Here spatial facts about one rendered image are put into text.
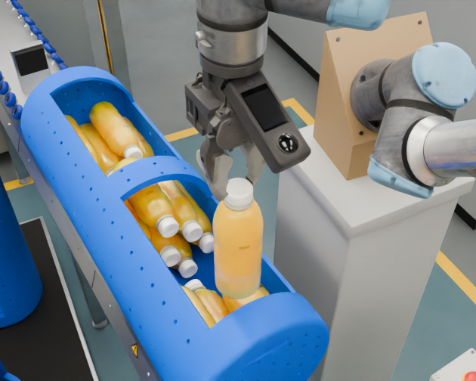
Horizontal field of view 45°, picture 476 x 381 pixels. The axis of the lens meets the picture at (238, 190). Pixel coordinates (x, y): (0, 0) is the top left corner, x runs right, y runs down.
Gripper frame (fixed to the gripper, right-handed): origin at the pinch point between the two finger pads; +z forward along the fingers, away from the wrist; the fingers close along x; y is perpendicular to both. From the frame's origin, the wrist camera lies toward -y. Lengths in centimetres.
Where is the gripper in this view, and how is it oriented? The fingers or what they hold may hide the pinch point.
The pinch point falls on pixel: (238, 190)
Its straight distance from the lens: 76.5
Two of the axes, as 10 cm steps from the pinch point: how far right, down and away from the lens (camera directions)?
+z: -0.2, 7.1, 7.1
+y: -5.2, -6.1, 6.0
